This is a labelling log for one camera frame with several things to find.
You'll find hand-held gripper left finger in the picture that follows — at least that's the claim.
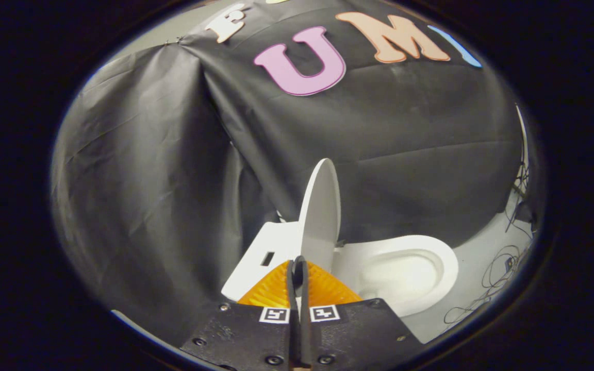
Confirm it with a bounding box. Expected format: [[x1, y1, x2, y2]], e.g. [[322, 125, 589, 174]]
[[181, 256, 302, 371]]

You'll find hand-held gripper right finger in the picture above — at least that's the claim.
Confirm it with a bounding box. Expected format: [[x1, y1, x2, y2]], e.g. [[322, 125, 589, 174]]
[[297, 256, 424, 371]]

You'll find white toilet lid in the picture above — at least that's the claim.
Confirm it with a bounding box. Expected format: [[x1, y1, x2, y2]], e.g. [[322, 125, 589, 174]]
[[298, 158, 341, 274]]

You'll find white toilet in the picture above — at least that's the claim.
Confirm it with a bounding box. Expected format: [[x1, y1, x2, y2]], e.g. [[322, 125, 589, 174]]
[[221, 222, 459, 317]]

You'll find black backdrop cloth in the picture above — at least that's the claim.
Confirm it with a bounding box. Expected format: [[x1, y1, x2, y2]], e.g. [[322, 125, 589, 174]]
[[49, 0, 535, 351]]

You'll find black backdrop stand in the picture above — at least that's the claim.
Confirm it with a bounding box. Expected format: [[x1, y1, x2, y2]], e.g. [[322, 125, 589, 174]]
[[514, 103, 533, 207]]

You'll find tangle of floor cables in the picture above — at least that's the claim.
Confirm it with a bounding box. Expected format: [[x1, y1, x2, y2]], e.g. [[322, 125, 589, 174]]
[[444, 165, 536, 325]]

